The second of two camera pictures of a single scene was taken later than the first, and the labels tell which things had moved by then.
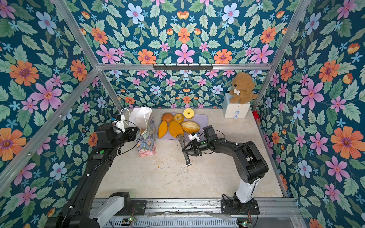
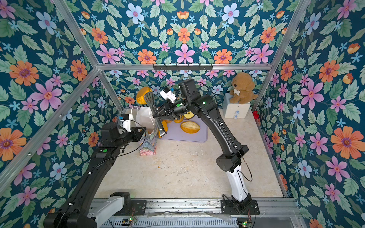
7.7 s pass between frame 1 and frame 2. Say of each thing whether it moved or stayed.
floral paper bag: stayed
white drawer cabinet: stayed
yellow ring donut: stayed
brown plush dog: stayed
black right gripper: moved
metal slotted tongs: moved
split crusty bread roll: stayed
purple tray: stayed
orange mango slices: moved
